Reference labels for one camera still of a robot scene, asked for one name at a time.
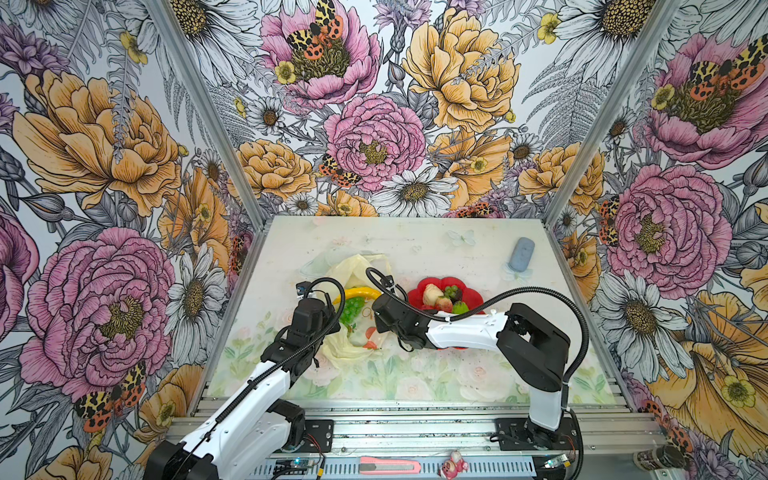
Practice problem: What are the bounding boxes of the green circuit board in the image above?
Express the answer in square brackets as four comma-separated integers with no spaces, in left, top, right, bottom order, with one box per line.
[272,458,317,477]
[542,454,571,469]

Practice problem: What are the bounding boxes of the dark cylindrical can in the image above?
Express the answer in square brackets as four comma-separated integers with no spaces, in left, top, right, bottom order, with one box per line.
[632,445,688,472]

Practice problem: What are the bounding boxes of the green circuit board left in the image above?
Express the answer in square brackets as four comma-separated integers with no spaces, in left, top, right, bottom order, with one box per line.
[272,458,317,477]

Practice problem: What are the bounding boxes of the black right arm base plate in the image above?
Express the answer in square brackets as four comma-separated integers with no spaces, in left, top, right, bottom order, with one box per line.
[489,417,582,451]

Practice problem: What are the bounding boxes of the pink utility knife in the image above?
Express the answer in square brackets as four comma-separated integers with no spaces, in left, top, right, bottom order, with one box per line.
[358,456,422,476]

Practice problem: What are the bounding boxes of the white fake garlic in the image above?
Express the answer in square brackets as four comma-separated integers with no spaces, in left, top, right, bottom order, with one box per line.
[422,283,444,307]

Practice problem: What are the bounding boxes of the red flower-shaped plate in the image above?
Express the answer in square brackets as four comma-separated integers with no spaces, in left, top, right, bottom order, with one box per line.
[407,277,484,312]

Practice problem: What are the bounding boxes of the red fake cabbage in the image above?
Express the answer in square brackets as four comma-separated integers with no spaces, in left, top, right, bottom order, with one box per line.
[435,297,453,313]

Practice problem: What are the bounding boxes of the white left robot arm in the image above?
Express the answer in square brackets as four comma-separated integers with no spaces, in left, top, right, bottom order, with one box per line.
[143,298,341,479]

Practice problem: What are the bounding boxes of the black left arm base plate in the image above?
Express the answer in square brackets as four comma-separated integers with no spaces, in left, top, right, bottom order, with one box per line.
[298,419,335,454]

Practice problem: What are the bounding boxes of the small pink figurine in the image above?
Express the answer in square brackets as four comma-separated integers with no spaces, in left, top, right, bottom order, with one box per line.
[438,450,469,480]

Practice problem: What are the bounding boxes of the green fake grapes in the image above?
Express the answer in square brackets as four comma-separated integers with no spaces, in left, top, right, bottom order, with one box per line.
[340,297,366,330]

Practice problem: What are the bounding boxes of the green circuit board right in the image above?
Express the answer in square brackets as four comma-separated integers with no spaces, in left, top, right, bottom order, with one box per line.
[542,454,571,469]

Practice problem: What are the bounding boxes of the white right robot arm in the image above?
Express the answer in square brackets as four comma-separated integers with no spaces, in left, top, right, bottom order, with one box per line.
[373,295,571,433]

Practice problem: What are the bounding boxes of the grey fabric glasses case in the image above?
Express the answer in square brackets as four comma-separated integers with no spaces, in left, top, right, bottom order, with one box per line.
[508,237,535,273]

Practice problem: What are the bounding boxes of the black corrugated cable conduit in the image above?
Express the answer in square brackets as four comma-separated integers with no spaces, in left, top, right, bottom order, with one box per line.
[365,266,592,480]

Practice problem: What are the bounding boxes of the aluminium rail frame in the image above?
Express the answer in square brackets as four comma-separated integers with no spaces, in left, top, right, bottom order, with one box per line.
[149,395,667,480]

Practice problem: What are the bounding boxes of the yellow fake banana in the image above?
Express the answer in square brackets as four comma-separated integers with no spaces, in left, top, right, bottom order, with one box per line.
[344,287,382,303]

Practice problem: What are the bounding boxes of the yellowish plastic bag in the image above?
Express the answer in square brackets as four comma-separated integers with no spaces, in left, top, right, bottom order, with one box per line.
[321,254,392,370]

